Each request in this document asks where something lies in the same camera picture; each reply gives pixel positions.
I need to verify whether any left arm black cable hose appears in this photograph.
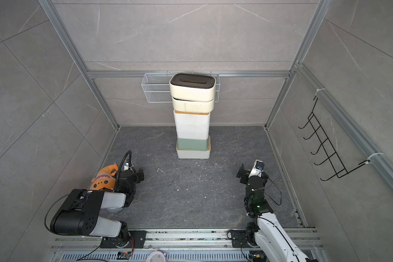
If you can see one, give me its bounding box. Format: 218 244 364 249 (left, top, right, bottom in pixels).
114 150 133 192

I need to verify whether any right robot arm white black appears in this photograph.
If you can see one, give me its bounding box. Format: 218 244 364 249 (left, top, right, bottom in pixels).
237 159 311 262

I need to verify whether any black wire hook rack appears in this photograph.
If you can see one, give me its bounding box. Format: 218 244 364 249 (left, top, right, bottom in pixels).
298 96 371 182

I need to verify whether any cream box dark lid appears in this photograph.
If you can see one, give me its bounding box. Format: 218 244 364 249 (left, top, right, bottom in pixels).
169 73 216 102
172 98 215 114

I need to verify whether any orange toy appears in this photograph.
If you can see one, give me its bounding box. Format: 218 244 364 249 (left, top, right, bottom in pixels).
90 163 119 191

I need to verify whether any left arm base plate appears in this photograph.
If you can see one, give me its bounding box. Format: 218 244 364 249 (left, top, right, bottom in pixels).
100 230 147 248

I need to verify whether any large white bamboo-lid tissue box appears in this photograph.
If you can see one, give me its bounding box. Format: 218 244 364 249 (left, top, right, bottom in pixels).
176 139 211 159

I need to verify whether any cream box dark lid back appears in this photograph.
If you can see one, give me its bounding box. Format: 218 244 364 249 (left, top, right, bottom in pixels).
169 73 216 102

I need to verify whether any white box grey-blue lid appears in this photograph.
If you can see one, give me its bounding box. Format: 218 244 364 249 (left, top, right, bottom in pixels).
176 123 210 140

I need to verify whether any white round object bottom edge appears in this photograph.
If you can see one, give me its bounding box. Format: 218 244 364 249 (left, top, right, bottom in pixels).
146 251 167 262

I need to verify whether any green square tissue box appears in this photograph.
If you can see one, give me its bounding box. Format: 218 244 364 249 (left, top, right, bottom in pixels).
177 138 210 151

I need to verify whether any white wire mesh basket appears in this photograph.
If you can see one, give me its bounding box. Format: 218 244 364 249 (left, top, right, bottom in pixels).
141 72 221 103

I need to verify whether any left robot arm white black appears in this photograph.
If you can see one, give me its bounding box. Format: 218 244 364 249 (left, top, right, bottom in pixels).
48 164 144 242

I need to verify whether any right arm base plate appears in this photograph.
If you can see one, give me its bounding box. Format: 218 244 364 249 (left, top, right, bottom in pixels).
226 229 252 248

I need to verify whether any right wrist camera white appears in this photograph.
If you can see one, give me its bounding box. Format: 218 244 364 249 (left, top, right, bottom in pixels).
249 159 265 178

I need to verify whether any aluminium mounting rail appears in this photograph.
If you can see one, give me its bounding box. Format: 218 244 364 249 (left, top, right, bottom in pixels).
49 228 324 251

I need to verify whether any bamboo-lid tissue box front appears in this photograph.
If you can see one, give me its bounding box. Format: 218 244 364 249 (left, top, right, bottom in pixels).
174 110 211 125

